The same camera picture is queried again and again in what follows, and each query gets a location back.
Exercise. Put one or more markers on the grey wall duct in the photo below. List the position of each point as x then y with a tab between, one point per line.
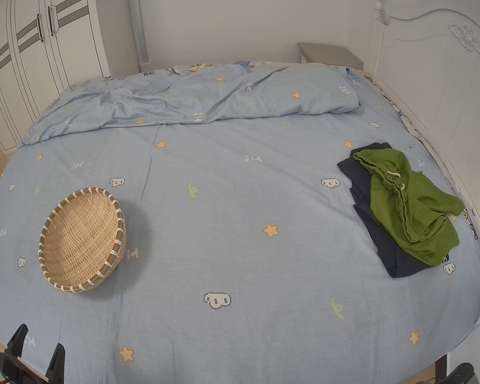
140	37

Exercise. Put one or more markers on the round woven basket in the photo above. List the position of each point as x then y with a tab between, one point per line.
78	243

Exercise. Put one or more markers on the green shorts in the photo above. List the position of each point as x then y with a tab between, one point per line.
405	210

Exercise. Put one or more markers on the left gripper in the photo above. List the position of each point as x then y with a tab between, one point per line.
15	369

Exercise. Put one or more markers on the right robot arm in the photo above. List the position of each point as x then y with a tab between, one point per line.
463	375

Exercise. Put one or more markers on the grey bedside table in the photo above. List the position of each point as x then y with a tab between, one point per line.
326	52

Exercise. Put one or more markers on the pale blue quilt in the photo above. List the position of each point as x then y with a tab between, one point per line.
225	97

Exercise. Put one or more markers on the white wardrobe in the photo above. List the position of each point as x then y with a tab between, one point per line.
56	45

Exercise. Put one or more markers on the dark blue garment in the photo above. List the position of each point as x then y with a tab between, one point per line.
380	244

